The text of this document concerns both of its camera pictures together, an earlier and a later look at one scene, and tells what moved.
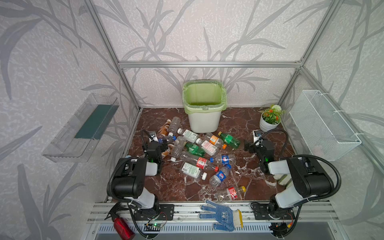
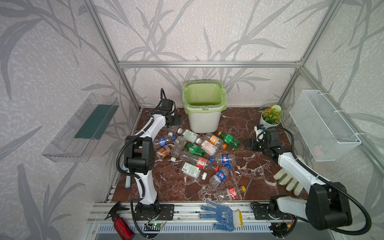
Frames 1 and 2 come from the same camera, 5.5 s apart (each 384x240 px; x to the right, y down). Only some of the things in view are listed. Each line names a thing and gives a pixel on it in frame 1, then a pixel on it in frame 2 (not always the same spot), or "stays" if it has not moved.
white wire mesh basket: x=326 y=134 stays
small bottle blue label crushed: x=225 y=159 stays
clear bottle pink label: x=207 y=146 stays
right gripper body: x=252 y=146 -> x=252 y=144
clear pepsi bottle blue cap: x=220 y=176 stays
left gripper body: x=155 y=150 -> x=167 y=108
